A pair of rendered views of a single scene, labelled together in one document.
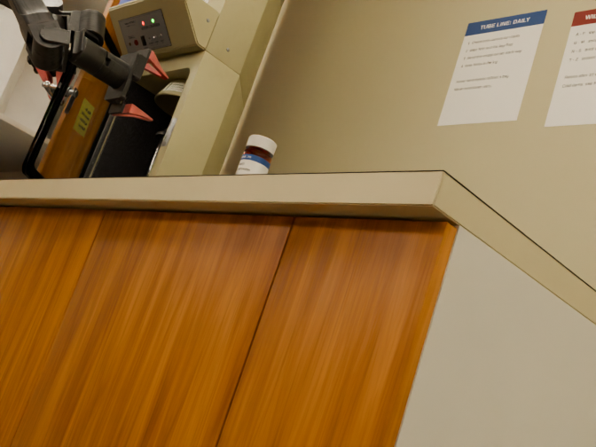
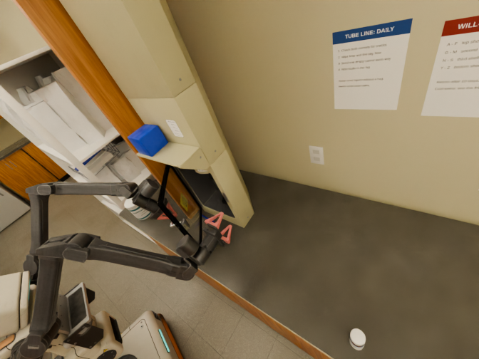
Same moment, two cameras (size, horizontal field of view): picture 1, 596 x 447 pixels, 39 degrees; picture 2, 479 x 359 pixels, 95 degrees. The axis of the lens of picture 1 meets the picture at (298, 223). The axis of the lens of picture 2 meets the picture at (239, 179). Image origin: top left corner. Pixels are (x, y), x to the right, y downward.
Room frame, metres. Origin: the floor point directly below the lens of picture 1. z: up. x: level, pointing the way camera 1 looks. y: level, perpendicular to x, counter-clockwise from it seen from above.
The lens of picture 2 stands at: (1.03, 0.22, 1.93)
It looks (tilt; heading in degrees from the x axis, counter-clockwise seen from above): 41 degrees down; 2
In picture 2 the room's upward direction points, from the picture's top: 24 degrees counter-clockwise
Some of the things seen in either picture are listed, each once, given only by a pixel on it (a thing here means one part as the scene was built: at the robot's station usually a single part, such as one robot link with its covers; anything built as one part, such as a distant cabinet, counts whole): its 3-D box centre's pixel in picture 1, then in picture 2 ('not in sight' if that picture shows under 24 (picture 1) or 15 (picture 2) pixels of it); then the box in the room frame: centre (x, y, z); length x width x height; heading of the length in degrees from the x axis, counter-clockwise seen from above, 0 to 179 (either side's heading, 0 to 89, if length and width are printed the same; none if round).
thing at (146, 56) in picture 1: (146, 73); (217, 223); (1.62, 0.39, 1.25); 0.09 x 0.07 x 0.07; 131
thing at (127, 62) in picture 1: (113, 71); (210, 242); (1.57, 0.44, 1.21); 0.07 x 0.07 x 0.10; 41
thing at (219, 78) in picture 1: (192, 113); (209, 156); (1.98, 0.34, 1.32); 0.32 x 0.25 x 0.77; 41
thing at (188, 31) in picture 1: (154, 27); (171, 159); (1.86, 0.48, 1.46); 0.32 x 0.11 x 0.10; 41
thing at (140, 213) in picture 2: not in sight; (139, 206); (2.24, 0.97, 1.01); 0.13 x 0.13 x 0.15
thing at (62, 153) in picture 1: (79, 114); (184, 206); (1.85, 0.56, 1.19); 0.30 x 0.01 x 0.40; 173
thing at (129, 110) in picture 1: (135, 104); (224, 232); (1.62, 0.39, 1.18); 0.09 x 0.07 x 0.07; 131
